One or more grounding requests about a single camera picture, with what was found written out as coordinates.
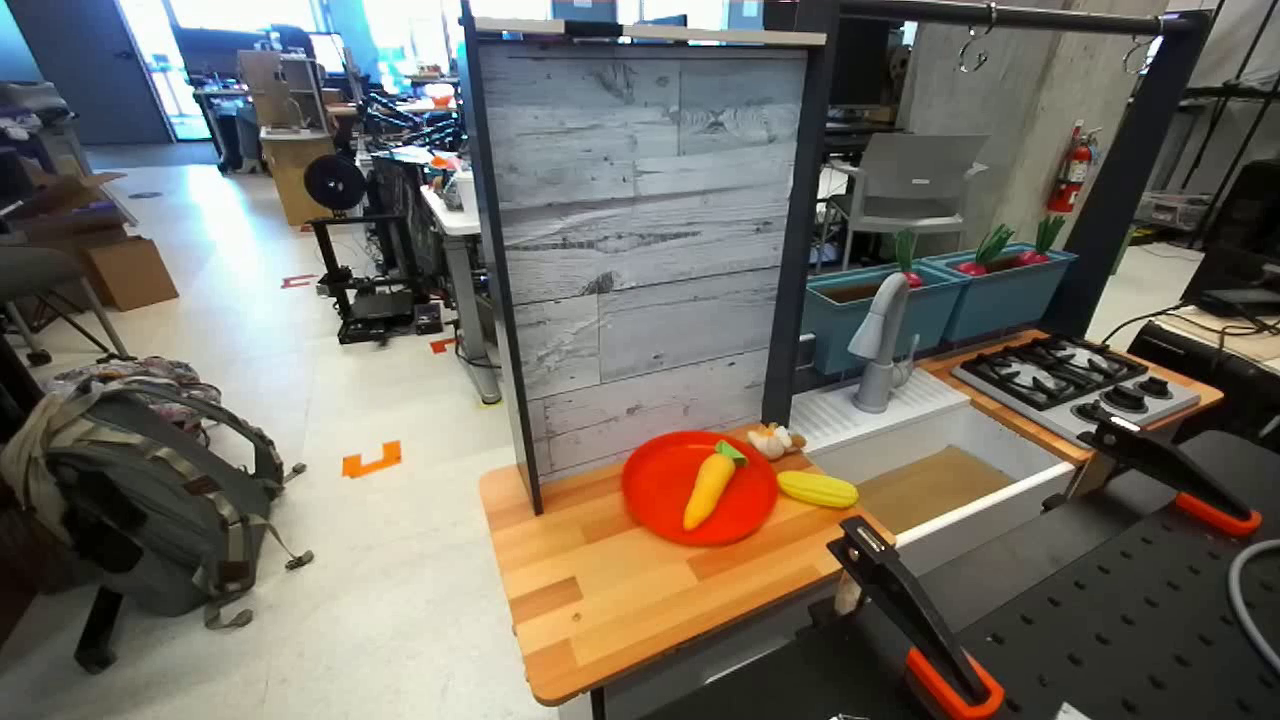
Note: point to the left black orange clamp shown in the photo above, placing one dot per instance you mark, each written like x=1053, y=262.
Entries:
x=947, y=679

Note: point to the blue planter box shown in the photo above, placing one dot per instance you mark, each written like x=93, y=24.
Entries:
x=837, y=304
x=1008, y=293

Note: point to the grey chair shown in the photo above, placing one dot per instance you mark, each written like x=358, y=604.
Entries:
x=911, y=185

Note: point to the grey backpack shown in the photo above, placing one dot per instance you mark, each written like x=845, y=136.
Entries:
x=155, y=483

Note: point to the grey toy faucet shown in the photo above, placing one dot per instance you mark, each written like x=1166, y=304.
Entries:
x=874, y=341

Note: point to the yellow toy corn cob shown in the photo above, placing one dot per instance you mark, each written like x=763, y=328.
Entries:
x=817, y=488

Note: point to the yellow carrot plushie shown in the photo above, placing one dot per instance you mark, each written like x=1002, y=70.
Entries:
x=710, y=483

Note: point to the right blue planter box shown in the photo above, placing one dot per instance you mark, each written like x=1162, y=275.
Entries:
x=1008, y=293

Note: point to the black orange clamp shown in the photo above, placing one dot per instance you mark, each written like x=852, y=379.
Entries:
x=947, y=679
x=1194, y=488

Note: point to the left blue planter box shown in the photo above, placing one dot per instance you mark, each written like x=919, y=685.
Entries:
x=837, y=304

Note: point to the cardboard box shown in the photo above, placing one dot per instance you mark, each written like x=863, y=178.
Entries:
x=130, y=275

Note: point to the black 3D printer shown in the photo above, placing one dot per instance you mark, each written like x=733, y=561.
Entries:
x=369, y=262

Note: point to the red fire extinguisher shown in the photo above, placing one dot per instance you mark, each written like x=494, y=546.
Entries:
x=1073, y=168

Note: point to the right black orange clamp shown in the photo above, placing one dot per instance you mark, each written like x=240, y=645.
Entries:
x=1194, y=488

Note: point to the grey wood-pattern back panel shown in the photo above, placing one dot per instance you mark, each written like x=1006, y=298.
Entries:
x=640, y=207

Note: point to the white toy sink basin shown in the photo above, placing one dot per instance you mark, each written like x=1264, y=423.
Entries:
x=935, y=471

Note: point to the orange plastic plate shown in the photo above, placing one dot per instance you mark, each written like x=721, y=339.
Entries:
x=656, y=483

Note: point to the small white plush dog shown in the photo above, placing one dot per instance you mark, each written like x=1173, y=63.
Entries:
x=775, y=440

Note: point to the toy stove top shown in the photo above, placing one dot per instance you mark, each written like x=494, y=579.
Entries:
x=1073, y=385

